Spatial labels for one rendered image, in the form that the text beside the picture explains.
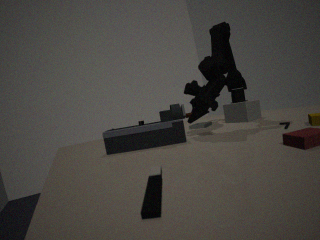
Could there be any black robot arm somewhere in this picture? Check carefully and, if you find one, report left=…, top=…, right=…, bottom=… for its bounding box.
left=183, top=22, right=248, bottom=104

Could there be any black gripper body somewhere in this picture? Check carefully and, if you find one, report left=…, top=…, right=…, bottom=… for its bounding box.
left=189, top=83, right=220, bottom=111

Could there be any olive yellow block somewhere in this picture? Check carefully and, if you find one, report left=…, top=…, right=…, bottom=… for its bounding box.
left=308, top=113, right=320, bottom=127

